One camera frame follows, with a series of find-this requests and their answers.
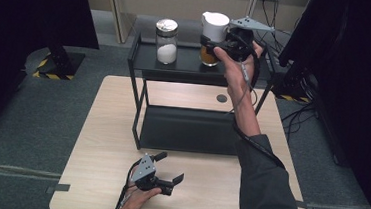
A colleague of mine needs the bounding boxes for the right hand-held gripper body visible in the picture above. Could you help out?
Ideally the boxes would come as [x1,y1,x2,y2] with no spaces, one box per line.
[223,15,276,65]

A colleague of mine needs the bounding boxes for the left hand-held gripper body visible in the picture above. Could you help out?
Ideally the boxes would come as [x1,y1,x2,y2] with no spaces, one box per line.
[128,151,176,197]

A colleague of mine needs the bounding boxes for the black metal two-tier rack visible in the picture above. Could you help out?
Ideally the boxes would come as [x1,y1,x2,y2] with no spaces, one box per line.
[120,31,280,161]

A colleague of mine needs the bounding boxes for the glass jar with silver lid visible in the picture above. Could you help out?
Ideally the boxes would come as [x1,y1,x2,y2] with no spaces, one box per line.
[152,17,181,66]

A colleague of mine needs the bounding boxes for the person's left hand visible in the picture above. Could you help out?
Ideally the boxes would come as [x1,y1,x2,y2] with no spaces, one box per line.
[109,175,164,209]

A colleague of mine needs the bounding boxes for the person's right hand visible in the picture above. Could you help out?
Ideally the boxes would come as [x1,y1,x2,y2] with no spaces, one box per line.
[208,37,267,101]

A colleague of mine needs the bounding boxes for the black stand base striped tape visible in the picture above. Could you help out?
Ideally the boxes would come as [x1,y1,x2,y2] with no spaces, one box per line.
[23,43,88,82]
[269,69,314,104]

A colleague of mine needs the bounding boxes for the grey floor tape piece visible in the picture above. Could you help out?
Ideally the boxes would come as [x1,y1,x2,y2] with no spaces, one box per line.
[45,182,72,196]
[295,198,316,209]

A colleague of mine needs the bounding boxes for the black curtain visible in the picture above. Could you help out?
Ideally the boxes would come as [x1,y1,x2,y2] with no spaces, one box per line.
[0,0,104,153]
[265,0,371,209]

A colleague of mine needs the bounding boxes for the left hand-held gripper cable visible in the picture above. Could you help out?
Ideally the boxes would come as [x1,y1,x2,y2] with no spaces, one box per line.
[112,159,144,209]

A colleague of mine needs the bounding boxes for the hand-held gripper cable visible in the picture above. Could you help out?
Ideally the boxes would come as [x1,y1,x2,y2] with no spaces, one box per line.
[223,32,297,171]
[112,159,144,209]

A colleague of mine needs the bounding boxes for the black cables at outlet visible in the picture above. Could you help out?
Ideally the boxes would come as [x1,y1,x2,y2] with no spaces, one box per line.
[245,0,301,56]

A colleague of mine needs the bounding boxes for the light wooden desk frame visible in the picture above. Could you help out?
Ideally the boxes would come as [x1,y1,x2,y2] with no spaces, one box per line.
[99,0,260,55]

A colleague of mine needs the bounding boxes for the right hand-held gripper cable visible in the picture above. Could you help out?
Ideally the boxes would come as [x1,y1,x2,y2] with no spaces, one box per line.
[223,32,297,171]

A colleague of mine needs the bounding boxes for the black floor cables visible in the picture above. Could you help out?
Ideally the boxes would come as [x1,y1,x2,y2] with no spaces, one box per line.
[279,98,320,144]

